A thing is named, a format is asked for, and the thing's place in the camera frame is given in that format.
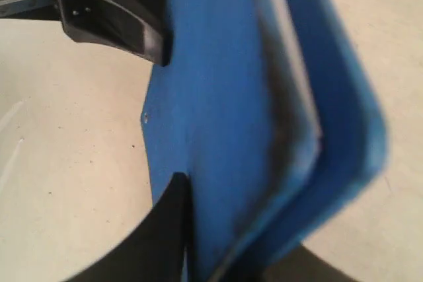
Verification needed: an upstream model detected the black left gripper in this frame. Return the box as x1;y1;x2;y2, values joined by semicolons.
1;0;172;66

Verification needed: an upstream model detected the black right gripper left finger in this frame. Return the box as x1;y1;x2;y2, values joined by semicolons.
69;172;192;281

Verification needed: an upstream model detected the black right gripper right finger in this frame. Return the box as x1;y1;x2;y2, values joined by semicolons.
260;245;354;282

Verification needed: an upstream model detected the blue file folder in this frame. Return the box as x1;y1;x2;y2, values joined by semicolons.
141;0;387;281

